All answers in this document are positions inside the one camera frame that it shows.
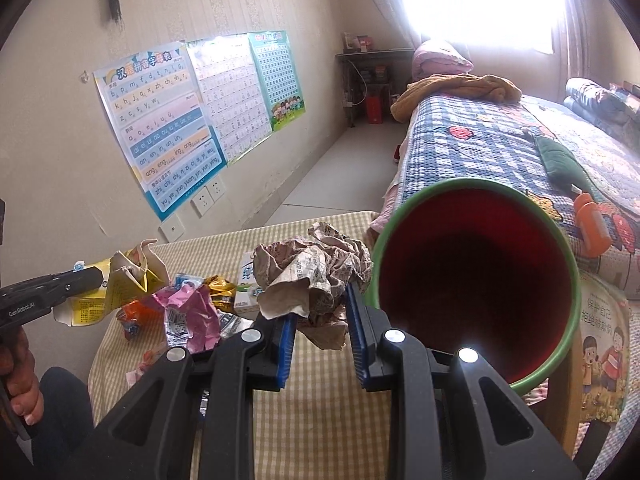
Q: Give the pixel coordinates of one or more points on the white milk carton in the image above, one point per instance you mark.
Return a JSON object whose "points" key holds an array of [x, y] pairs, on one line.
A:
{"points": [[247, 289]]}

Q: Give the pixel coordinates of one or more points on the children's picture book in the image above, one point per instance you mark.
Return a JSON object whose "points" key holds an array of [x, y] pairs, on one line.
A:
{"points": [[604, 340]]}

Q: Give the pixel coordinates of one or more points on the orange toy on bed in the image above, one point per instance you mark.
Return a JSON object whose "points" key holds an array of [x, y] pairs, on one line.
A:
{"points": [[590, 222]]}

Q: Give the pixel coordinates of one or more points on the window curtain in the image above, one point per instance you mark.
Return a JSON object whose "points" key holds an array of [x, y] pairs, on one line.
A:
{"points": [[593, 42]]}

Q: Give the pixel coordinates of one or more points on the silver crumpled wrapper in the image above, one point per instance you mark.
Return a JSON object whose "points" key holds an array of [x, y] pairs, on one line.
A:
{"points": [[231, 324]]}

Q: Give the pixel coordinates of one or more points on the yellow black snack wrapper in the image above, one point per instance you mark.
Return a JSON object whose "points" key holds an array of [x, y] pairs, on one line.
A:
{"points": [[222, 293]]}

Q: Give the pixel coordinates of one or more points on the blue folded blanket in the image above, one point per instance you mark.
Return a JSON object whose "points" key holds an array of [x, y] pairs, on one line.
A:
{"points": [[616, 111]]}

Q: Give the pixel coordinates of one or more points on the green cloth on bed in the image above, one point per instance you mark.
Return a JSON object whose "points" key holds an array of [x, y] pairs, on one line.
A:
{"points": [[562, 168]]}

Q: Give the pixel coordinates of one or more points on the pinyin wall poster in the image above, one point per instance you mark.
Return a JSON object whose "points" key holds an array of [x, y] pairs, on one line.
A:
{"points": [[153, 103]]}

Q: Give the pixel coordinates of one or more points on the person's left hand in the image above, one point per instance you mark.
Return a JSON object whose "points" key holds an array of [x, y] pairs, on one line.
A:
{"points": [[18, 370]]}

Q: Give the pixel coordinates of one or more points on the newspaper ball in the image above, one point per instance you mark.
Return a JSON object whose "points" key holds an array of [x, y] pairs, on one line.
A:
{"points": [[307, 276]]}

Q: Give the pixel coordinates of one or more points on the orange snack wrapper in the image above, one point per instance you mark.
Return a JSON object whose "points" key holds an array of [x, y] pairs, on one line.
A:
{"points": [[135, 317]]}

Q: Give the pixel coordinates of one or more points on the white wall socket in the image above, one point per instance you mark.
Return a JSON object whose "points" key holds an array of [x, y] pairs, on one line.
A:
{"points": [[216, 188], [202, 201]]}

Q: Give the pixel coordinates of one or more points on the red box under shelf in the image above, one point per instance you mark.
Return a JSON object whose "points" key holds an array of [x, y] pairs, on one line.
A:
{"points": [[374, 109]]}

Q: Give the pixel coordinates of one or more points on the tan blanket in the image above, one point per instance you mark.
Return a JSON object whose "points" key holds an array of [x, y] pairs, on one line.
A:
{"points": [[488, 88]]}

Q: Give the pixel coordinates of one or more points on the person's jeans leg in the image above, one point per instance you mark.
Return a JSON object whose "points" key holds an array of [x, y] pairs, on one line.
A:
{"points": [[67, 420]]}

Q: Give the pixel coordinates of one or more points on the bed with patchwork quilt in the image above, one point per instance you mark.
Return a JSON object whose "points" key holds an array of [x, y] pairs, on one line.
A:
{"points": [[449, 138]]}

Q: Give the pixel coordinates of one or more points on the large pink wrapper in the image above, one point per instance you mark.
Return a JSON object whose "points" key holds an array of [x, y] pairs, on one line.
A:
{"points": [[190, 319]]}

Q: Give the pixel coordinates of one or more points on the pink pillow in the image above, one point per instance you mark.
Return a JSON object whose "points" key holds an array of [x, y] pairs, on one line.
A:
{"points": [[437, 57]]}

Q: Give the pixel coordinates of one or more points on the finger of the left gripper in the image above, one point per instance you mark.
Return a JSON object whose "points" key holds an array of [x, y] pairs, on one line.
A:
{"points": [[59, 287]]}

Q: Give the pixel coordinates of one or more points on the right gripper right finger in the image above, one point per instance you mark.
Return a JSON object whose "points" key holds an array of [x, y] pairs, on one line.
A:
{"points": [[452, 416]]}

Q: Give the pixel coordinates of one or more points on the dark shelf unit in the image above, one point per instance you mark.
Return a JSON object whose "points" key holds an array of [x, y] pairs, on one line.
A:
{"points": [[382, 73]]}

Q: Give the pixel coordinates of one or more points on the checkered yellow tablecloth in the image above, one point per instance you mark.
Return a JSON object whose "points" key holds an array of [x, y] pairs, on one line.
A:
{"points": [[322, 425]]}

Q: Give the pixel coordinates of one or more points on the white blank wall plate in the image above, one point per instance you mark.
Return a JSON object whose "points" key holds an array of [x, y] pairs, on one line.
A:
{"points": [[172, 228]]}

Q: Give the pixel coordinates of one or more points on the yellow white wrapper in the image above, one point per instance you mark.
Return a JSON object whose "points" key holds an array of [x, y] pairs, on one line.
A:
{"points": [[127, 276]]}

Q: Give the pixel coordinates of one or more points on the green chart poster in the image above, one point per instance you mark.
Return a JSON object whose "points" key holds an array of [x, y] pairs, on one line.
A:
{"points": [[277, 76]]}

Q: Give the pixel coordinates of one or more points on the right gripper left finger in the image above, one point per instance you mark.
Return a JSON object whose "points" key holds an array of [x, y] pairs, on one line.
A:
{"points": [[191, 416]]}

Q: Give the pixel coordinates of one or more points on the white chart poster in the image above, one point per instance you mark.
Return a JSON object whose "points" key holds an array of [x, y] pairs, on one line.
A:
{"points": [[230, 89]]}

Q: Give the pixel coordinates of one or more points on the red bin green rim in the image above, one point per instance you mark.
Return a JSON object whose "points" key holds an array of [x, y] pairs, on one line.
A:
{"points": [[473, 263]]}

